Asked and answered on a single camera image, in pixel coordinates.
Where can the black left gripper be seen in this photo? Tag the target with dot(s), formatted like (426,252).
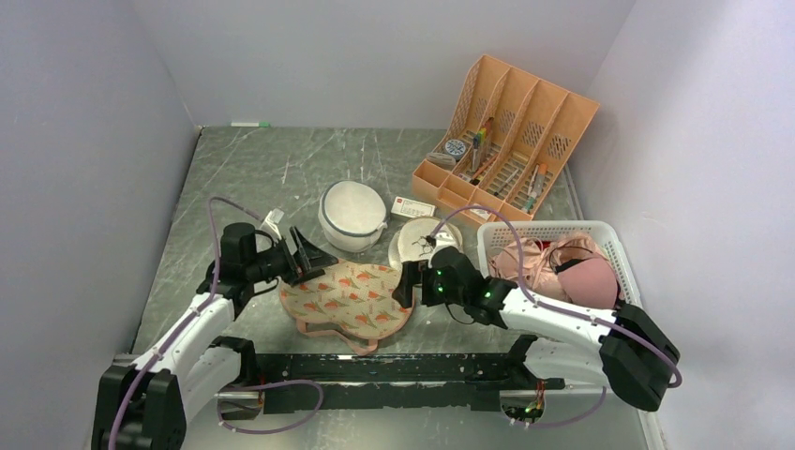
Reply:
(309,253)

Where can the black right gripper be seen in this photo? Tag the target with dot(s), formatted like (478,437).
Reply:
(415,273)

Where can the tulip print mesh laundry bag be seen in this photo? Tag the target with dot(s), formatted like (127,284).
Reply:
(350,301)

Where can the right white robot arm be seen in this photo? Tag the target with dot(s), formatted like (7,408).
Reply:
(621,349)

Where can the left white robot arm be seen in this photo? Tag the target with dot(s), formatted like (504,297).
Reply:
(148,403)

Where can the cream embroidered mesh laundry bag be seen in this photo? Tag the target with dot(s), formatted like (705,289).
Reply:
(409,242)

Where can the white plastic laundry basket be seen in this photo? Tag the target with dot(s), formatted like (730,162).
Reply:
(493,236)

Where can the white blue-trimmed mesh laundry bag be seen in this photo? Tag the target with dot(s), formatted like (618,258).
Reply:
(352,215)

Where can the pink satin bra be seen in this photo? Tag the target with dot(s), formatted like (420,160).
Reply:
(537,259)

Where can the dusty pink bra cup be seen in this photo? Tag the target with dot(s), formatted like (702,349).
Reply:
(590,283)

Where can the small white red card box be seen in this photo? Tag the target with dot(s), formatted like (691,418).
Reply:
(408,208)

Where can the blue white round tin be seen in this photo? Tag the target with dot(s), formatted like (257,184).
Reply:
(455,148)

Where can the multicolour marker pen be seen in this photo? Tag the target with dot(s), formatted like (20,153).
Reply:
(477,141)

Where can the orange capped pen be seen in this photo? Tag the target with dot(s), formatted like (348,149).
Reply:
(538,180)

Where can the green white marker pen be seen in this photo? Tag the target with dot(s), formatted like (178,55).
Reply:
(239,124)

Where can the orange plastic file organizer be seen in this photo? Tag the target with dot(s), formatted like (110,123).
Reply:
(529,121)

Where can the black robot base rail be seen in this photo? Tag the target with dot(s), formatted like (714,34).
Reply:
(481,382)

